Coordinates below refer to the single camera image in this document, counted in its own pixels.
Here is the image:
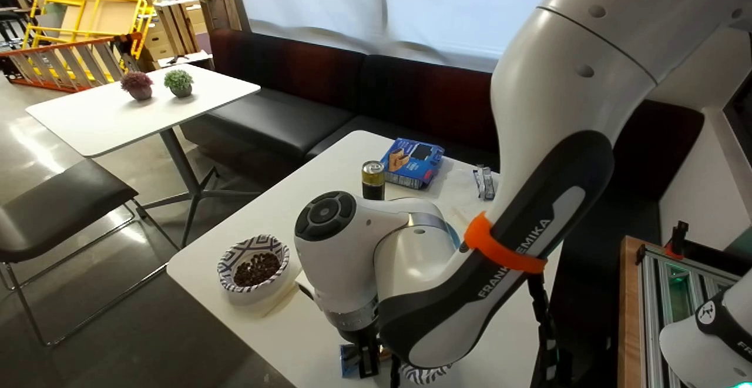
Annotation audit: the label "dark drink can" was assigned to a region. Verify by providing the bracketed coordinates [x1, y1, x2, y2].
[361, 160, 387, 201]

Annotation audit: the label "blue snack box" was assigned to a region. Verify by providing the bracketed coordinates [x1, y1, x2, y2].
[380, 138, 446, 191]

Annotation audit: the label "dark brown food pieces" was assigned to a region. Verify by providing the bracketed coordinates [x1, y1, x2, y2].
[234, 252, 281, 287]

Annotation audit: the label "zebra pattern paper plate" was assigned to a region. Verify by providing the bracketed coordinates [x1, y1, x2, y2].
[402, 362, 454, 386]

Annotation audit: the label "patterned paper bowl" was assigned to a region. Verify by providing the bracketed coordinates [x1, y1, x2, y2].
[217, 235, 291, 307]

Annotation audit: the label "orange ladder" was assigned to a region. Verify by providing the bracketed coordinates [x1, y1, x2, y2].
[0, 33, 143, 93]

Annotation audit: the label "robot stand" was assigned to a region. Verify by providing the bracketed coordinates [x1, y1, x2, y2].
[616, 235, 752, 388]

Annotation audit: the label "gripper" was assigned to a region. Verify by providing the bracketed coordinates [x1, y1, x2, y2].
[350, 325, 382, 379]

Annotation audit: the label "white window blind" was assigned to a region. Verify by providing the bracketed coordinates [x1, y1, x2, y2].
[232, 0, 574, 75]

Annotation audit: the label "row of wooden crates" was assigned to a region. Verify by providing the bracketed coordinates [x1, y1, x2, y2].
[153, 0, 243, 58]

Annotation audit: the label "black orange clamp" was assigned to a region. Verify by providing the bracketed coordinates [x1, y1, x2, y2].
[665, 220, 690, 260]

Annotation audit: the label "dark seat metal chair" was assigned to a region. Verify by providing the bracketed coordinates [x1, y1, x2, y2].
[0, 158, 181, 349]

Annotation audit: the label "dark upholstered bench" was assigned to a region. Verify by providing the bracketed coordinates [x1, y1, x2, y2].
[179, 28, 706, 318]

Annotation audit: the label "yellow metal cart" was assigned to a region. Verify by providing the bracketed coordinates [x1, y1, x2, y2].
[22, 0, 155, 81]

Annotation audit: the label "green potted plant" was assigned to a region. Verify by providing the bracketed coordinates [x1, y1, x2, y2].
[163, 69, 194, 98]

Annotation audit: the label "white square table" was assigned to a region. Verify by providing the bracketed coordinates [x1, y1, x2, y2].
[25, 63, 261, 249]

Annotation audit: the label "blue chocolate bar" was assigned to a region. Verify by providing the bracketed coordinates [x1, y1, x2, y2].
[340, 343, 393, 378]

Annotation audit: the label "purple potted plant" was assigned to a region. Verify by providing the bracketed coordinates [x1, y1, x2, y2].
[120, 71, 155, 102]

